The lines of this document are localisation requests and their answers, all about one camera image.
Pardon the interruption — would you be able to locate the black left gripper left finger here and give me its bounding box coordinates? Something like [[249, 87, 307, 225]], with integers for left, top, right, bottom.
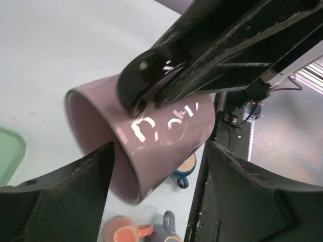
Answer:
[[1, 142, 115, 242]]

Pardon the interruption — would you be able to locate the lilac mug black handle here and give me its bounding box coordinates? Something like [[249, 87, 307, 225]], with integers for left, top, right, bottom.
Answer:
[[66, 47, 217, 205]]

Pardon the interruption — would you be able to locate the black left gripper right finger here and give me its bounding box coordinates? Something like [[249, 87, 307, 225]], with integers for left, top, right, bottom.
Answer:
[[185, 141, 323, 242]]

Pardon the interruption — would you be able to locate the dark blue mug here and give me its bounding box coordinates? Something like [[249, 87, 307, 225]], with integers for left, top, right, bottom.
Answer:
[[172, 153, 197, 189]]

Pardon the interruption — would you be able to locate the grey blue small mug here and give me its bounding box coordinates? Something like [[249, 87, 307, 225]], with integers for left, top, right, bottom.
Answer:
[[145, 210, 183, 242]]

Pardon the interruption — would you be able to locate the green floral placemat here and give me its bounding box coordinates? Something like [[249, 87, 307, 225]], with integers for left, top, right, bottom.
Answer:
[[0, 127, 26, 187]]

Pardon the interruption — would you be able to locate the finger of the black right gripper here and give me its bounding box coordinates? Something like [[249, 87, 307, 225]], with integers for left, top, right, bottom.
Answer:
[[155, 1, 322, 107], [153, 0, 259, 60]]

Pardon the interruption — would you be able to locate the salmon pink mug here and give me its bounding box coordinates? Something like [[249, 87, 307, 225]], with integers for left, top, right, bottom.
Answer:
[[103, 215, 154, 242]]

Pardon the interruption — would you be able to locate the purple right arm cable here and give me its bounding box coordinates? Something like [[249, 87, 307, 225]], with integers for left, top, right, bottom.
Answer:
[[270, 75, 303, 93]]

